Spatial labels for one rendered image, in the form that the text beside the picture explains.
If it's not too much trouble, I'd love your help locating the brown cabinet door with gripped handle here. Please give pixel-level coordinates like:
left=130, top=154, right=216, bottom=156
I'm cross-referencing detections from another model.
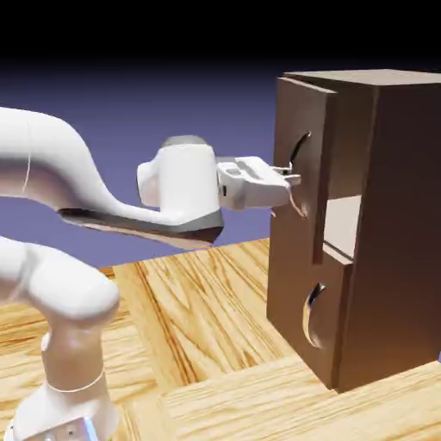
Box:
left=267, top=78, right=339, bottom=266

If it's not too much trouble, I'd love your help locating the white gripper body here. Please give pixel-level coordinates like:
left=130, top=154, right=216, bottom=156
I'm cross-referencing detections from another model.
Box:
left=235, top=155, right=290, bottom=210

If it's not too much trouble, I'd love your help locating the curved dark metal handle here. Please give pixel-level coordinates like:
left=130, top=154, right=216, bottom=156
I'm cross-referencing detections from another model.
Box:
left=288, top=131, right=313, bottom=219

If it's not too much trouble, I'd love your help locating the curved shiny metal handle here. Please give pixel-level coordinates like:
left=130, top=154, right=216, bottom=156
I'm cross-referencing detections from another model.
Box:
left=301, top=282, right=327, bottom=350

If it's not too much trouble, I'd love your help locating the brown wooden cabinet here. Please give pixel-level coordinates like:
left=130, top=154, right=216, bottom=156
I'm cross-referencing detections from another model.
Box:
left=266, top=68, right=441, bottom=394

